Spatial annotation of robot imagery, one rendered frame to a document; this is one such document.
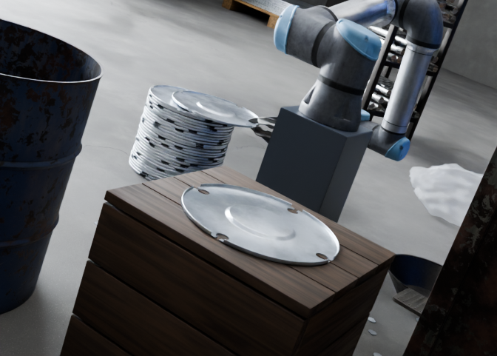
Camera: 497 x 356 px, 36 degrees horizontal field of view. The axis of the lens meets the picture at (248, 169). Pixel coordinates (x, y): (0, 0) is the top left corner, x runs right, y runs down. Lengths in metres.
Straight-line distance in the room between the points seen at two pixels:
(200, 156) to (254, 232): 1.07
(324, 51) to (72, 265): 0.75
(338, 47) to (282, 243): 0.63
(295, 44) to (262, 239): 0.68
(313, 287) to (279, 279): 0.05
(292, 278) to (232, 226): 0.16
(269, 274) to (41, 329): 0.53
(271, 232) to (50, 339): 0.48
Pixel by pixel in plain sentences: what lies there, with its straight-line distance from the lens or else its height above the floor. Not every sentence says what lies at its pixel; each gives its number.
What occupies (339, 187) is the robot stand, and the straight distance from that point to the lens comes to 1.85.
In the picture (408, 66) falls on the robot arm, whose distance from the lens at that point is 2.18.
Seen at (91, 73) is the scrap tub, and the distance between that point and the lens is 1.56.
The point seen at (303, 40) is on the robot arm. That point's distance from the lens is 1.82.
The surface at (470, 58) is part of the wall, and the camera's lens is 8.67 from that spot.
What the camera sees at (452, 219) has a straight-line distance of 3.02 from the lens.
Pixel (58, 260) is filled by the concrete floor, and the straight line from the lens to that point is 1.77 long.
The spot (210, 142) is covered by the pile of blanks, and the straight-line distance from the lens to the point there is 2.35.
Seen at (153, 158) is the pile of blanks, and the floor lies 0.07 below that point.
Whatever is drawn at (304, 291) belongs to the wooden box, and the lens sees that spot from 1.15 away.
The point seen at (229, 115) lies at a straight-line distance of 2.36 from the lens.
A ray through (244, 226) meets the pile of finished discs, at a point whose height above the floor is 0.36.
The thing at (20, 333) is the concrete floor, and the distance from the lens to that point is 1.50.
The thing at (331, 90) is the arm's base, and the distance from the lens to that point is 1.78.
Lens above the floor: 0.83
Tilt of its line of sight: 17 degrees down
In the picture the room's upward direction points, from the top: 19 degrees clockwise
